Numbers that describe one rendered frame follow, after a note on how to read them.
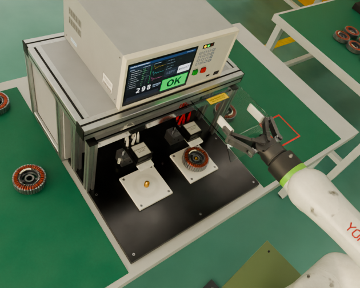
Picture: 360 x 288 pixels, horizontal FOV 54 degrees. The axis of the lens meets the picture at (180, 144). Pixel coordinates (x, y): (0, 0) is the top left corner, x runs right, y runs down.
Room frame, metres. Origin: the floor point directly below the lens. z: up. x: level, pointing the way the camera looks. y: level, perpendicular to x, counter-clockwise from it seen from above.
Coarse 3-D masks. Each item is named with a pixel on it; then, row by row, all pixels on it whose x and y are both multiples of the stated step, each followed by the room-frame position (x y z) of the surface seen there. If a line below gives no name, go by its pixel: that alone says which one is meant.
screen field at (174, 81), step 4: (176, 76) 0.89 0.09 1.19; (180, 76) 0.90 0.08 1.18; (184, 76) 0.92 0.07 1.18; (164, 80) 0.85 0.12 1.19; (168, 80) 0.86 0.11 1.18; (172, 80) 0.88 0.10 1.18; (176, 80) 0.89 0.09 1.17; (180, 80) 0.91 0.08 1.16; (184, 80) 0.92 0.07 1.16; (164, 84) 0.85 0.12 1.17; (168, 84) 0.87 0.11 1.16; (172, 84) 0.88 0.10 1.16; (176, 84) 0.90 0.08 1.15; (180, 84) 0.91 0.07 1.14; (164, 88) 0.86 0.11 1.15; (168, 88) 0.87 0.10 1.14
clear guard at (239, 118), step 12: (204, 96) 0.99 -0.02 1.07; (228, 96) 1.04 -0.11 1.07; (240, 96) 1.06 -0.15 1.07; (204, 108) 0.93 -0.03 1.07; (216, 108) 0.95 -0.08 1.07; (228, 108) 0.98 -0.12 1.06; (240, 108) 1.00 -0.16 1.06; (216, 120) 0.89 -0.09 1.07; (228, 120) 0.92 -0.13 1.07; (240, 120) 0.94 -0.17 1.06; (252, 120) 0.96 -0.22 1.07; (240, 132) 0.88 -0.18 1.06; (252, 132) 0.91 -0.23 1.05; (228, 144) 0.82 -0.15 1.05; (240, 156) 0.82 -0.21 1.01
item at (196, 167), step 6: (186, 150) 0.92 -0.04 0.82; (192, 150) 0.93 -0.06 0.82; (198, 150) 0.94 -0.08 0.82; (204, 150) 0.95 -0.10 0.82; (186, 156) 0.89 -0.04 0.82; (198, 156) 0.92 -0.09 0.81; (204, 156) 0.92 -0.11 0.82; (186, 162) 0.86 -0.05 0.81; (192, 162) 0.87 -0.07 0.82; (198, 162) 0.90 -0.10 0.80; (204, 162) 0.89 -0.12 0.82; (192, 168) 0.86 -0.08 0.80; (198, 168) 0.86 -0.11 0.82; (204, 168) 0.87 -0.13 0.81
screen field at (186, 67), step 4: (188, 64) 0.92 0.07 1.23; (172, 68) 0.87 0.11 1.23; (176, 68) 0.88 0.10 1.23; (180, 68) 0.89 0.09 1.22; (184, 68) 0.91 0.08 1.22; (188, 68) 0.92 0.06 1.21; (168, 72) 0.86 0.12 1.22; (172, 72) 0.87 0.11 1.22; (176, 72) 0.88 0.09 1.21; (164, 76) 0.85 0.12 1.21
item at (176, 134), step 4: (172, 128) 1.00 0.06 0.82; (168, 132) 0.97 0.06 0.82; (176, 132) 0.98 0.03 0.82; (168, 136) 0.97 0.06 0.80; (172, 136) 0.96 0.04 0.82; (176, 136) 0.96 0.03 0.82; (180, 136) 0.98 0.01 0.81; (168, 140) 0.96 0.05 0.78; (172, 140) 0.95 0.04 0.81; (176, 140) 0.97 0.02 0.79; (180, 140) 0.99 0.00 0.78; (172, 144) 0.95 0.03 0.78
